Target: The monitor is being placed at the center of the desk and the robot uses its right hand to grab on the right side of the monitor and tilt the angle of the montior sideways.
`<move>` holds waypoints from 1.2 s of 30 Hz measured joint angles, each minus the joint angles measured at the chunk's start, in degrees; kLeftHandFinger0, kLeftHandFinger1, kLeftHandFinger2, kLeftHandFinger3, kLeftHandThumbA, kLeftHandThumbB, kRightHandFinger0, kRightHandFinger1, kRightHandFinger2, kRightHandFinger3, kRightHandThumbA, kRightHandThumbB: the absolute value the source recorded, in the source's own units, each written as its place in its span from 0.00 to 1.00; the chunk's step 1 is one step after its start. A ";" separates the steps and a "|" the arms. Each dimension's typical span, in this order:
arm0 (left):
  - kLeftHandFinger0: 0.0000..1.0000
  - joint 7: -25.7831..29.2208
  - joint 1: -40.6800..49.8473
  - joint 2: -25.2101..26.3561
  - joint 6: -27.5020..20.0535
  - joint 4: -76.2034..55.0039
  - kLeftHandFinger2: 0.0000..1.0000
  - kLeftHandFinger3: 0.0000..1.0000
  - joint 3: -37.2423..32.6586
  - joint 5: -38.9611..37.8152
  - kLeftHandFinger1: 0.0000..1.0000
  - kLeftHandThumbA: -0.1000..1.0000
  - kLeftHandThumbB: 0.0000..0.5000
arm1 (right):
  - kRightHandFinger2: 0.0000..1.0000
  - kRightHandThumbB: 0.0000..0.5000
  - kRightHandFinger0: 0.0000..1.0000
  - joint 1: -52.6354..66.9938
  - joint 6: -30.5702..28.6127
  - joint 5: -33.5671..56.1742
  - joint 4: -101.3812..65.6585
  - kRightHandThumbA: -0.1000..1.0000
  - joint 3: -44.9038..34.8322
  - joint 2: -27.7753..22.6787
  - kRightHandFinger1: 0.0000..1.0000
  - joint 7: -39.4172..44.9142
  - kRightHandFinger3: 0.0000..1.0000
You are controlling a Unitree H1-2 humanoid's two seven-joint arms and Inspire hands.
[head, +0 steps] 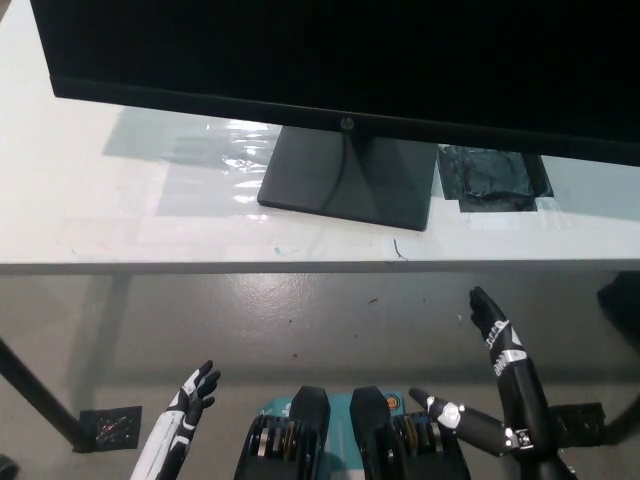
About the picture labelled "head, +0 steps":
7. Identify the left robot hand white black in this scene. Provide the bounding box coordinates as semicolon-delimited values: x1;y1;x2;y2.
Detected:
130;359;222;480

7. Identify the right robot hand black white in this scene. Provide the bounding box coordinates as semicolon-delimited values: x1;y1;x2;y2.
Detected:
408;285;556;458

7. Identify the black HP computer monitor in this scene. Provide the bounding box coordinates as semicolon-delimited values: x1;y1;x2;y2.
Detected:
29;0;640;233

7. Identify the black metal table leg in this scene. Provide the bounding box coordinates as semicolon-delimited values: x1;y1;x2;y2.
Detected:
0;337;97;453

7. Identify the clear plastic tape sheet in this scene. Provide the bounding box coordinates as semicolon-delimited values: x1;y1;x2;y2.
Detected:
102;112;282;221

